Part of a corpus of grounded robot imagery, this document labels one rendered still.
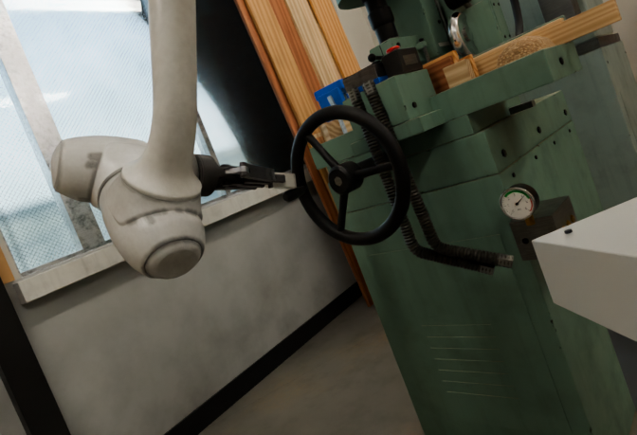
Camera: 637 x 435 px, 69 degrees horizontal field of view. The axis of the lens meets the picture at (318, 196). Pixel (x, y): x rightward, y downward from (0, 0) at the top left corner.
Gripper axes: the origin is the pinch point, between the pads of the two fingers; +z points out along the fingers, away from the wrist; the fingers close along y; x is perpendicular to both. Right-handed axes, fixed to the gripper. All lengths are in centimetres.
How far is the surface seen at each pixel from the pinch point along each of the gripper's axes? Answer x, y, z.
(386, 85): -14.2, -21.7, 11.1
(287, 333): 46, 121, 93
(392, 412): 67, 35, 65
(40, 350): 32, 115, -19
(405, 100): -10.5, -24.0, 13.1
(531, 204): 12.5, -38.7, 24.2
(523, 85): -8.3, -42.0, 23.4
